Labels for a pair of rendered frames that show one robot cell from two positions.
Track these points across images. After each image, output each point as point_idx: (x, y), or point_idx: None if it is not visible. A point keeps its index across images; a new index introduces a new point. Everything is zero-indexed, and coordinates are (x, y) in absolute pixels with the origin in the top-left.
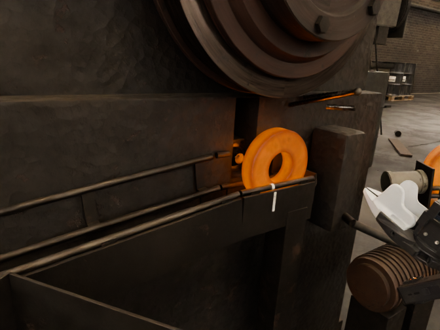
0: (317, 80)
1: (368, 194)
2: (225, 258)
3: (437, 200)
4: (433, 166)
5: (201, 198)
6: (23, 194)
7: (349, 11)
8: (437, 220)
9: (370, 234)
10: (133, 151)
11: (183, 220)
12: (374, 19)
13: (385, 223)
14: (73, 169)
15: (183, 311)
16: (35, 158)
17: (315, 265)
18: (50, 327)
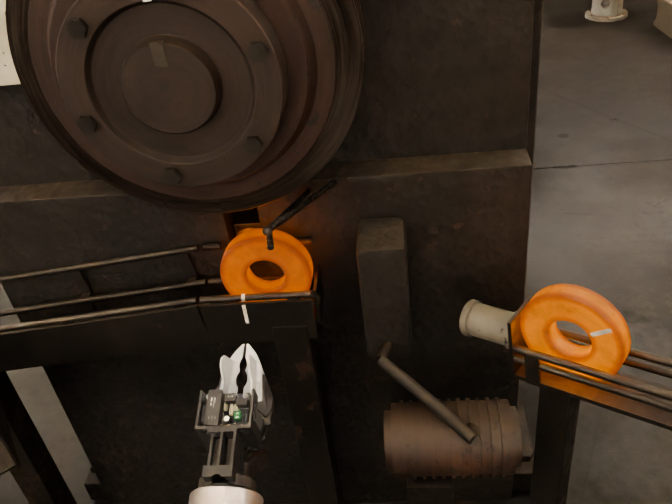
0: (272, 191)
1: (236, 352)
2: (256, 348)
3: (209, 390)
4: (524, 317)
5: (187, 289)
6: (29, 266)
7: (219, 152)
8: (204, 407)
9: (397, 381)
10: (109, 239)
11: (130, 317)
12: (521, 35)
13: (217, 389)
14: (61, 250)
15: (214, 385)
16: (28, 241)
17: (428, 387)
18: None
